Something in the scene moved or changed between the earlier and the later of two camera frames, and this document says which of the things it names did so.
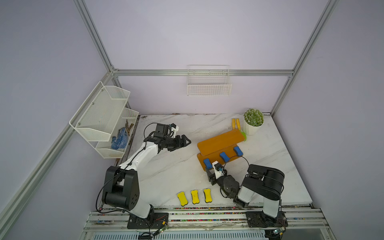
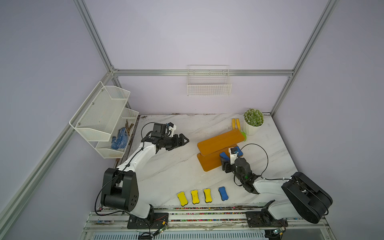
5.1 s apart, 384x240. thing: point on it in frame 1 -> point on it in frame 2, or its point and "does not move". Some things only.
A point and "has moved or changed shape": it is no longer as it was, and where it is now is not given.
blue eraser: x=208 y=163 has moved or changed shape
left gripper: x=178 y=144 does not move
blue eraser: x=225 y=157 does not move
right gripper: x=210 y=176 -> x=225 y=165
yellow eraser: x=195 y=199 does not move
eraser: x=207 y=195 does not move
